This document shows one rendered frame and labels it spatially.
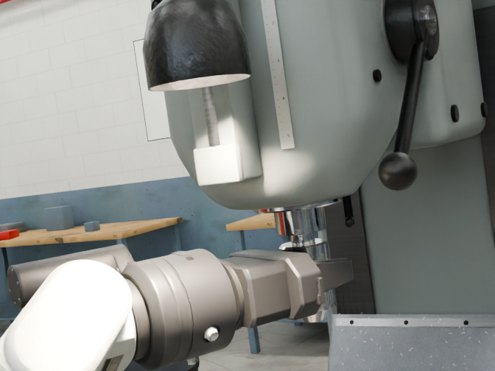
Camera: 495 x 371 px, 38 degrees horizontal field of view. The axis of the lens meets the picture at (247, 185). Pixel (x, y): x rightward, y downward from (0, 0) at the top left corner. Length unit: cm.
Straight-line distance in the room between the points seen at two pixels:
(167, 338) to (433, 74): 37
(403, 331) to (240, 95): 57
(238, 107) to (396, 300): 57
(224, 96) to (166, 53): 10
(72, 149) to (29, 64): 91
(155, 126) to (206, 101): 550
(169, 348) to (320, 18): 28
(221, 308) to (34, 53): 646
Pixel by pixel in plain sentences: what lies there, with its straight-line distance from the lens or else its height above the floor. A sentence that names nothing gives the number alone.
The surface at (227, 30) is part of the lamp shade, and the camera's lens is 48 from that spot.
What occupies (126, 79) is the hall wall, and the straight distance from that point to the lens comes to 625.
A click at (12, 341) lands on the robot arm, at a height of 126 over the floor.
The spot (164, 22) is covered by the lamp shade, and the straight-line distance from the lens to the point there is 48.
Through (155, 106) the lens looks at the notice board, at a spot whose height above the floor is 181.
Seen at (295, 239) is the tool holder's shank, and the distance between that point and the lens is 68.
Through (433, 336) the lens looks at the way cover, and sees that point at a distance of 105.
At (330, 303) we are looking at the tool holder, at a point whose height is 121.
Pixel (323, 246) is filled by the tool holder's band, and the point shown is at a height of 126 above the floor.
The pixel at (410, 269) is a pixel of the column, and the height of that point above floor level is 116.
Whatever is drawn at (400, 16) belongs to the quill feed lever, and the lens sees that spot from 66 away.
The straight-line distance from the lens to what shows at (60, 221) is 644.
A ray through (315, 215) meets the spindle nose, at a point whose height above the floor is 130.
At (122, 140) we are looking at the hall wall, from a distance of 630.
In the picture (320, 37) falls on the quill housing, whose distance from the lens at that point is 58.
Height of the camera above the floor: 137
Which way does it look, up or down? 3 degrees down
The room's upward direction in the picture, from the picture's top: 8 degrees counter-clockwise
